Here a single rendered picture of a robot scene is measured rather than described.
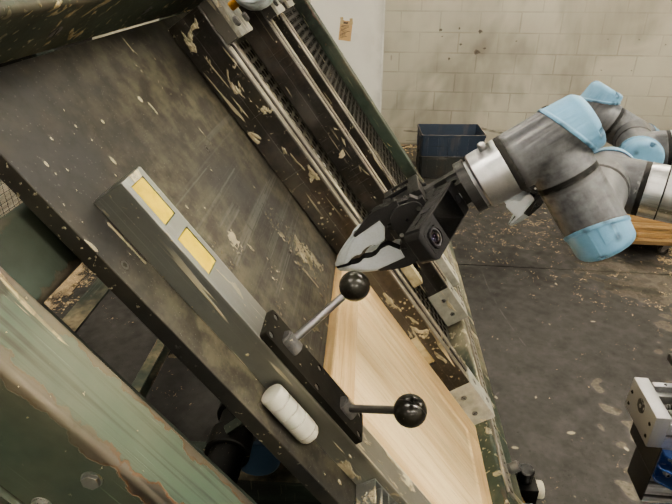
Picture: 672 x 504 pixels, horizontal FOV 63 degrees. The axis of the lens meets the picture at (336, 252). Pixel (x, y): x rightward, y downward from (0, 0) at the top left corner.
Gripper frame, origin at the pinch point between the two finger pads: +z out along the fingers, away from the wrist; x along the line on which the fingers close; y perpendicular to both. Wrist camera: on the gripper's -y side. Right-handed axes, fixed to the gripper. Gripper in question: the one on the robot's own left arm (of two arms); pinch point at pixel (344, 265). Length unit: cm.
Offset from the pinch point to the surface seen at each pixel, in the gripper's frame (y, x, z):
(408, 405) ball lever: -18.4, -10.8, -2.6
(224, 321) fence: -15.3, 7.5, 9.9
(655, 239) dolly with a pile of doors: 295, -221, -91
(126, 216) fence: -15.7, 22.9, 10.0
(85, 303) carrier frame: 95, -3, 121
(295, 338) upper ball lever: -12.7, 0.2, 5.9
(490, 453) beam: 26, -68, 8
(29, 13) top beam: -17.8, 40.8, 2.5
